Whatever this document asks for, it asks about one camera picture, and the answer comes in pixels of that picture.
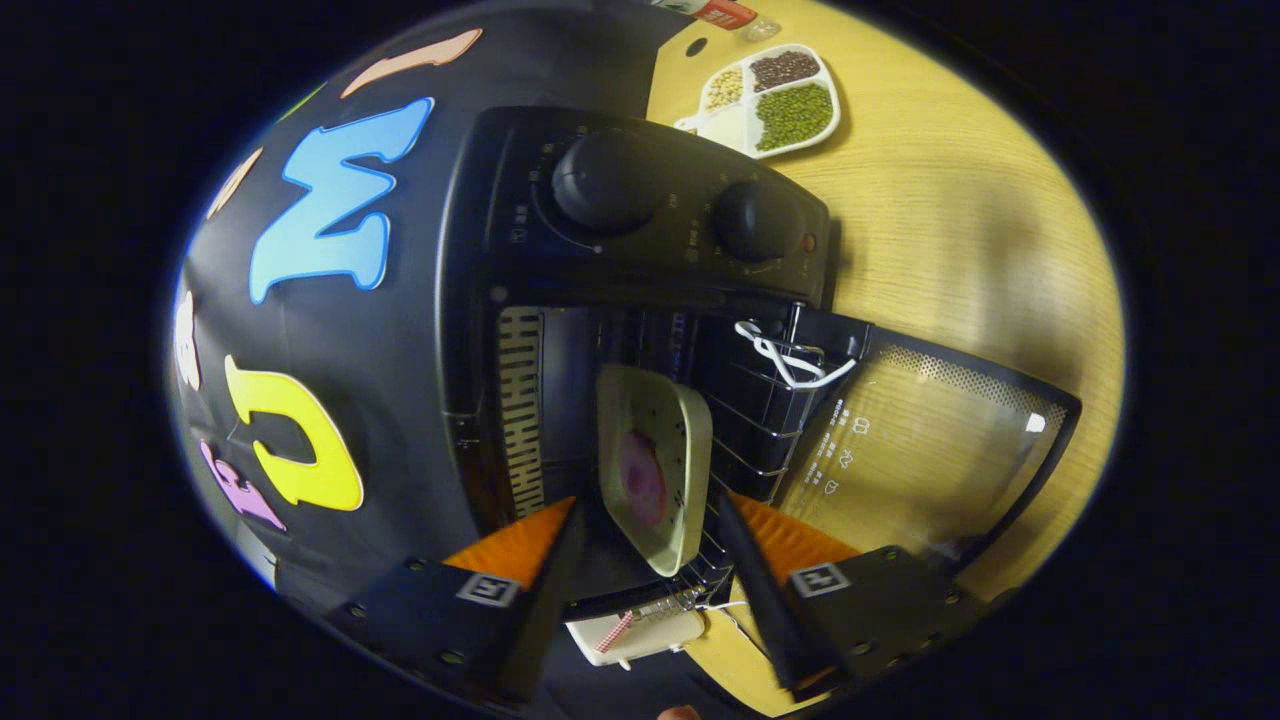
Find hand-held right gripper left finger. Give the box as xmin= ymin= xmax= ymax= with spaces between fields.
xmin=330 ymin=497 xmax=586 ymax=706

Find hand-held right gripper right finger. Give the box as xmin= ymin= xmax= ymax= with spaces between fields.
xmin=715 ymin=492 xmax=1001 ymax=701

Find pink round food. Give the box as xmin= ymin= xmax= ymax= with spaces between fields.
xmin=620 ymin=430 xmax=669 ymax=531

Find white cherry print plate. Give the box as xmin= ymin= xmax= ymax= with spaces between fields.
xmin=597 ymin=363 xmax=714 ymax=579

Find black electric oven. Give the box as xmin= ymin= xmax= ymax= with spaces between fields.
xmin=440 ymin=105 xmax=1083 ymax=621

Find black oven knob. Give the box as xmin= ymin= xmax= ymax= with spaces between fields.
xmin=712 ymin=180 xmax=801 ymax=263
xmin=552 ymin=130 xmax=661 ymax=236

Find small white appliance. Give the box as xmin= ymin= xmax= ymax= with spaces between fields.
xmin=565 ymin=605 xmax=709 ymax=669

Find white divided bean tray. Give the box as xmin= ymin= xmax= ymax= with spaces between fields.
xmin=672 ymin=42 xmax=843 ymax=161

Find pile of green beans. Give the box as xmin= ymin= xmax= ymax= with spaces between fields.
xmin=755 ymin=82 xmax=834 ymax=153

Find pile of pale yellow beans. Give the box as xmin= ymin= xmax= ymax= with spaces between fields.
xmin=703 ymin=68 xmax=746 ymax=111

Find pile of dark red beans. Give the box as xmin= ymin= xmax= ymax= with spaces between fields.
xmin=750 ymin=50 xmax=821 ymax=93

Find clear plastic water bottle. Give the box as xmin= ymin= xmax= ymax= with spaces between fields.
xmin=650 ymin=0 xmax=781 ymax=41

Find metal oven wire rack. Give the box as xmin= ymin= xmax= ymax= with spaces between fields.
xmin=570 ymin=330 xmax=831 ymax=616

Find white string loop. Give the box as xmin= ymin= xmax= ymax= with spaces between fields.
xmin=733 ymin=318 xmax=858 ymax=391

